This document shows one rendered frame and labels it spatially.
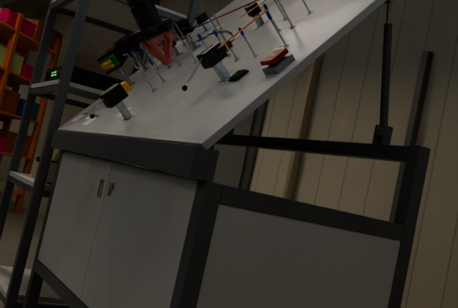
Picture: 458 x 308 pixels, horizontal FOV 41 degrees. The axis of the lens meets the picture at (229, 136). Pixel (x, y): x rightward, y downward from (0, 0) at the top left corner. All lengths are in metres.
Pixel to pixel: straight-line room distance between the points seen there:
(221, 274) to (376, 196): 2.42
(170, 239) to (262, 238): 0.20
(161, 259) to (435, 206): 2.24
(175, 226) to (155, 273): 0.12
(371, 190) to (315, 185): 0.45
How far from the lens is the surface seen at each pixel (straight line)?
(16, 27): 6.62
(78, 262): 1.90
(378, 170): 3.67
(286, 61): 1.38
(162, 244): 1.38
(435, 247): 3.38
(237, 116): 1.27
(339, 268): 1.47
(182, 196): 1.33
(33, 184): 2.42
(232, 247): 1.30
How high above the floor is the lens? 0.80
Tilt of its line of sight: 5 degrees up
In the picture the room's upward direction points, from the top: 12 degrees clockwise
